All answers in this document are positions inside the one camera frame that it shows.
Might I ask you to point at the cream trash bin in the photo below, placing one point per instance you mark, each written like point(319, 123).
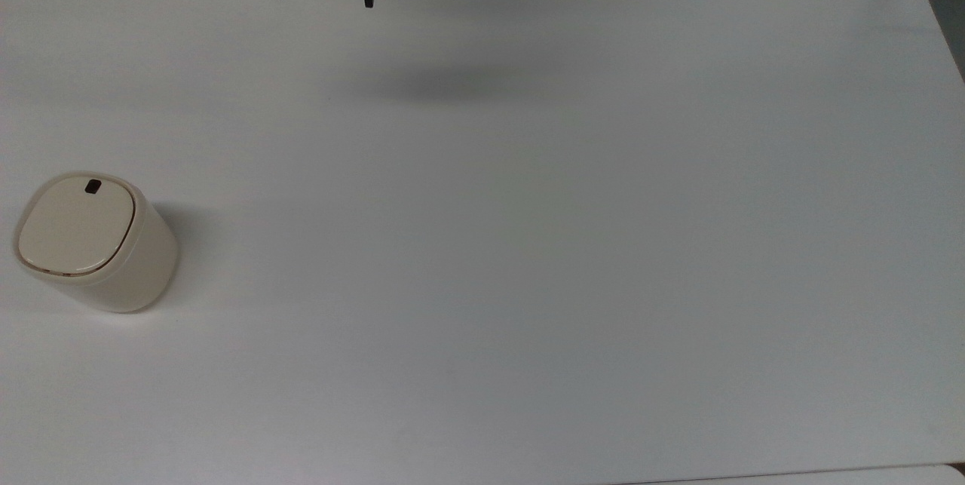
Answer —
point(113, 259)

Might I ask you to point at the cream trash bin lid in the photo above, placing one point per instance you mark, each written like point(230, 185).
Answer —
point(75, 227)

